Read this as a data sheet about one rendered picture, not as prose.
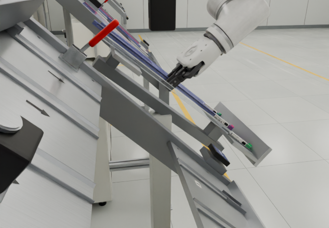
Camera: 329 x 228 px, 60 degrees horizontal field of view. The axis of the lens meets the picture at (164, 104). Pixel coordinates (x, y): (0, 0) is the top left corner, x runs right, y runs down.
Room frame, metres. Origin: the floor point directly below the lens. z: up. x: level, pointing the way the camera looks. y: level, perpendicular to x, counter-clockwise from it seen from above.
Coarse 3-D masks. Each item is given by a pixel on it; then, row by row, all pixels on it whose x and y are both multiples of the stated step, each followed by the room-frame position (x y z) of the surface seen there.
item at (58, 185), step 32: (0, 32) 0.37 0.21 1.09; (32, 32) 0.47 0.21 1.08; (0, 64) 0.29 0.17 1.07; (32, 64) 0.35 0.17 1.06; (64, 64) 0.44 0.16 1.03; (0, 96) 0.24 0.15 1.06; (32, 96) 0.28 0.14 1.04; (64, 96) 0.34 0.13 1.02; (96, 96) 0.42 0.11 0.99; (64, 128) 0.27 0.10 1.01; (96, 128) 0.32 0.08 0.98; (32, 160) 0.19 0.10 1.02; (64, 160) 0.22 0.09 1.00; (32, 192) 0.16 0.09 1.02; (64, 192) 0.18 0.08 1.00; (0, 224) 0.12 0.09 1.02; (32, 224) 0.14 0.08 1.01; (64, 224) 0.15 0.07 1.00
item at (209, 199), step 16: (176, 160) 0.45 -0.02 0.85; (192, 160) 0.51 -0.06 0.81; (192, 176) 0.43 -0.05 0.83; (208, 176) 0.50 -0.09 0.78; (192, 192) 0.36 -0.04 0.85; (208, 192) 0.41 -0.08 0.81; (224, 192) 0.47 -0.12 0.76; (192, 208) 0.33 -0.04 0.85; (208, 208) 0.34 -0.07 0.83; (224, 208) 0.40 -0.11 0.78; (240, 208) 0.45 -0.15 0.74; (208, 224) 0.30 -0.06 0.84; (224, 224) 0.34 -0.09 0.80; (240, 224) 0.39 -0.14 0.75
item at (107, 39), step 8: (104, 40) 0.62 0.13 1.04; (112, 40) 0.62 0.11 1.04; (120, 48) 0.63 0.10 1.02; (128, 56) 0.63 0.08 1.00; (144, 64) 0.65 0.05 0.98; (152, 72) 0.64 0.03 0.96; (160, 80) 0.65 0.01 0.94; (168, 88) 0.65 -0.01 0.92; (184, 96) 0.66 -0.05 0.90; (192, 104) 0.66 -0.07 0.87; (200, 112) 0.67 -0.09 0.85; (216, 120) 0.68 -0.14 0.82; (224, 128) 0.68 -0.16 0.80; (248, 144) 0.70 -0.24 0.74
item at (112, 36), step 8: (96, 24) 0.70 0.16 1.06; (120, 40) 0.71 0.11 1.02; (128, 48) 0.72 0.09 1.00; (136, 56) 0.72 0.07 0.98; (152, 64) 0.74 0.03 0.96; (160, 72) 0.73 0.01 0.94; (176, 88) 0.74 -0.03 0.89; (192, 96) 0.75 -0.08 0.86; (200, 104) 0.76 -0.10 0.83; (208, 112) 0.76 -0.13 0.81; (232, 128) 0.78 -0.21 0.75
